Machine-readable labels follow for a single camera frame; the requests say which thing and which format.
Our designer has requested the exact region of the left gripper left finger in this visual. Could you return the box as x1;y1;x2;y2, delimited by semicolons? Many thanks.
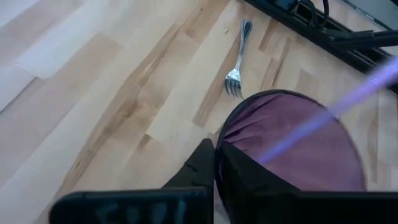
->
49;138;215;224

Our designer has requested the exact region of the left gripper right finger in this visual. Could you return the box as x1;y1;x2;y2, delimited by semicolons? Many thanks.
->
216;142;398;224

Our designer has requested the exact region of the purple plastic cup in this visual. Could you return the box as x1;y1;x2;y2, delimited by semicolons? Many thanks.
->
214;89;368;192

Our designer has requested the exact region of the pink plastic straw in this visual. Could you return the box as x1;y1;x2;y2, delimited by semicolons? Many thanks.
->
257;55;398;165

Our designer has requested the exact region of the silver metal fork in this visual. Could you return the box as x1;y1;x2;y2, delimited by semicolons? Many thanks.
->
224;19;253;100

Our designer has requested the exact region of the black aluminium table frame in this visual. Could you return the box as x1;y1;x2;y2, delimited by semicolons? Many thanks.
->
242;0;398;94

